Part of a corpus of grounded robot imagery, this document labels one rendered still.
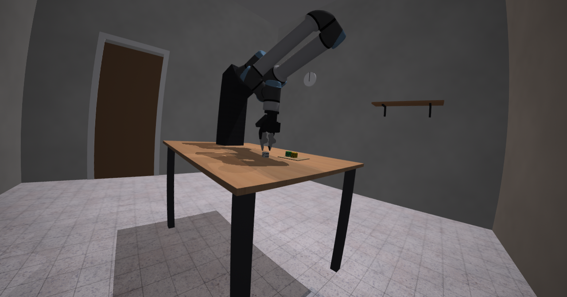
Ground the tan flat mat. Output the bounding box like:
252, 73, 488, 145
278, 156, 309, 161

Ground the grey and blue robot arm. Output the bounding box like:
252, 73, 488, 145
236, 10, 346, 111

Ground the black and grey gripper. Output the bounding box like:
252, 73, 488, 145
259, 110, 281, 151

